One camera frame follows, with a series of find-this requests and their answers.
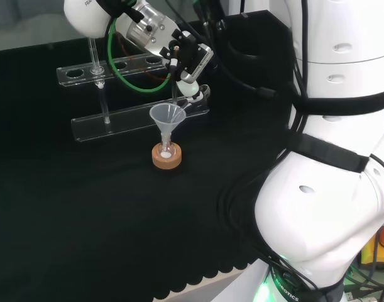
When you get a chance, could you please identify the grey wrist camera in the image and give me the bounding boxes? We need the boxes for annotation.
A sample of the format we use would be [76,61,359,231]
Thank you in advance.
[181,43,215,84]

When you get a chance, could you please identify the green cable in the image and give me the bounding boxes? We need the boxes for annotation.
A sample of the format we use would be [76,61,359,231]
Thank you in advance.
[107,17,173,93]

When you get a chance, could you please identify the clear acrylic funnel stand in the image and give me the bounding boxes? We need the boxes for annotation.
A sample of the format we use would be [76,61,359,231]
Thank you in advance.
[55,37,211,143]

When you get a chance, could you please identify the yellow emergency stop button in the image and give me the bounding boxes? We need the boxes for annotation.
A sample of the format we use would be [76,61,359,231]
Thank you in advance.
[360,221,384,266]

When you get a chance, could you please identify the black bench cloth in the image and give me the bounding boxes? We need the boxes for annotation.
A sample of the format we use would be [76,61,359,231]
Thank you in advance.
[0,9,299,302]

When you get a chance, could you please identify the translucent plastic funnel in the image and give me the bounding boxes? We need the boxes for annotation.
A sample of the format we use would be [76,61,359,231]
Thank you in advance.
[149,104,187,144]

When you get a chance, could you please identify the black cable with connector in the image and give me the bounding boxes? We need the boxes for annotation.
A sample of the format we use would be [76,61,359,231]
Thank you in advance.
[207,18,278,99]

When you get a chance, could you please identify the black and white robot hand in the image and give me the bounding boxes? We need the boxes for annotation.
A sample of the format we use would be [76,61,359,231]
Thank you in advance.
[160,30,211,108]

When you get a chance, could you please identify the round cork ring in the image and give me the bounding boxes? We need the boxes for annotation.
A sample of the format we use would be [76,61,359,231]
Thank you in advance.
[151,143,183,171]

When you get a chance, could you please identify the small glass round-bottom flask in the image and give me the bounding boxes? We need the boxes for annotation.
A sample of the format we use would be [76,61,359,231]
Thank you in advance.
[158,133,177,160]

